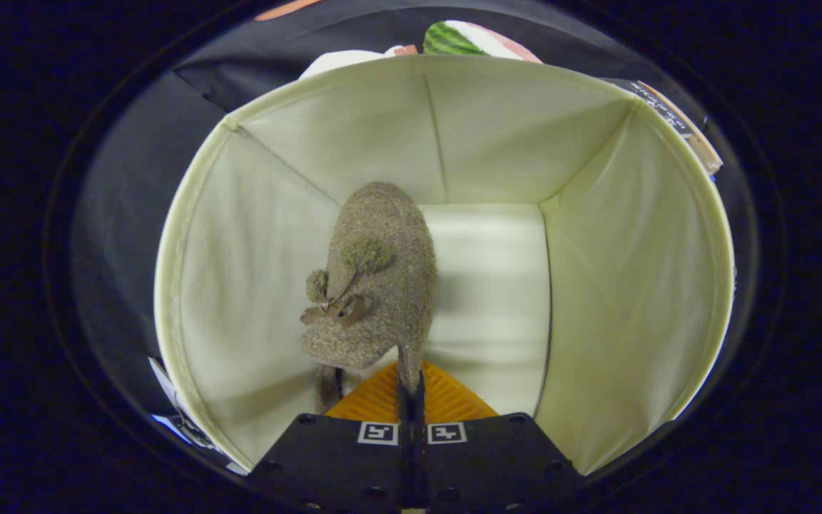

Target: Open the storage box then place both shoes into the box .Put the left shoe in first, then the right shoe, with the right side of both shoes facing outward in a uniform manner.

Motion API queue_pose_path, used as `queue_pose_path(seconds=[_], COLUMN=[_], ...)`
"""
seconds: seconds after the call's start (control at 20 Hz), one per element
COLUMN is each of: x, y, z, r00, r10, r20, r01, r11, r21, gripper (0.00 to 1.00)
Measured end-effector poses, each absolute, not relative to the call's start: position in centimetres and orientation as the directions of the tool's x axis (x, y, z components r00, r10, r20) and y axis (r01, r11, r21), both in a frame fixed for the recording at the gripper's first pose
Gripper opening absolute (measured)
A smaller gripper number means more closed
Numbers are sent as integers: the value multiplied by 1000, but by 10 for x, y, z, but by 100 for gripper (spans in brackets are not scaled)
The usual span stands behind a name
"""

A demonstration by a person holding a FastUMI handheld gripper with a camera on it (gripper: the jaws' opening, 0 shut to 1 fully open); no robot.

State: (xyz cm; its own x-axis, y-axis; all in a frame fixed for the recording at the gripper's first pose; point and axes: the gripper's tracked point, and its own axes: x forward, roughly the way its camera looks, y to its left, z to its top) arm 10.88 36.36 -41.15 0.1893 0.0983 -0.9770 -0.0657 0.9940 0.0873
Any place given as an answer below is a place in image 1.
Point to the watermelon slice plush toy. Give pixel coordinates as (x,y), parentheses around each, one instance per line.
(454,39)

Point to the black cover book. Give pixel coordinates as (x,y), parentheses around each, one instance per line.
(661,107)

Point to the white plush toy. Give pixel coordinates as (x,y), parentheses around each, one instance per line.
(340,61)

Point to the white flat board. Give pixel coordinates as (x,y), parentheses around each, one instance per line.
(165,389)

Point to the cream fabric storage box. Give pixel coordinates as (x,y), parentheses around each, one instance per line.
(596,285)

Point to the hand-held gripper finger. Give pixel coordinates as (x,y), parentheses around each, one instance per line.
(406,410)
(418,410)

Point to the brown fuzzy slipper shoe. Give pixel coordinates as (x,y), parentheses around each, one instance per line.
(382,235)

